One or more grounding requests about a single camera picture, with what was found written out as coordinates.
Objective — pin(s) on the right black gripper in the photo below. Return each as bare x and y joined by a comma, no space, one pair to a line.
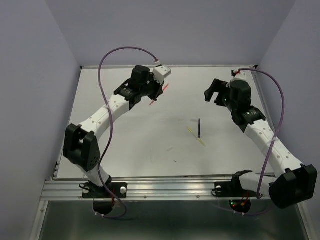
217,86

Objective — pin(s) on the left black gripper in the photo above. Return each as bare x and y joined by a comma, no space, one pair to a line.
159,87

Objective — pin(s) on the orange pen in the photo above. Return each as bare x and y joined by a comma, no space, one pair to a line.
163,89

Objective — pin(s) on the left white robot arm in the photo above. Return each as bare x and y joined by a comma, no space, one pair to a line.
81,142

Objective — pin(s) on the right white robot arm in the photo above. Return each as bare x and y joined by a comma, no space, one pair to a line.
293,182

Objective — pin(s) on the yellow pen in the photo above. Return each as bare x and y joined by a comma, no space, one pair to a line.
196,136

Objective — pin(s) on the purple pen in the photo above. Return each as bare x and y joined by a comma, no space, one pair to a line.
199,128

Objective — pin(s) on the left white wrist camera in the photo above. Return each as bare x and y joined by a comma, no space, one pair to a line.
160,73

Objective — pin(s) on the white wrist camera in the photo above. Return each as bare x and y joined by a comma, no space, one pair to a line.
238,75
160,73

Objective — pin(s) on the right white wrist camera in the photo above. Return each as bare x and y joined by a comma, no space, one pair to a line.
238,75

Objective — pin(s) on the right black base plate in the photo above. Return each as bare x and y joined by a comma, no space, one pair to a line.
226,189

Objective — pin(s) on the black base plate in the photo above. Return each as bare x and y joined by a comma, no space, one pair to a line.
91,191
226,189

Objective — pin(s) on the aluminium mounting rail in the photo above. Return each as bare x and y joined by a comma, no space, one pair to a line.
142,189

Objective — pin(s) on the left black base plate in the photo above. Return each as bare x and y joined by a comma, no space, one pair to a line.
91,191

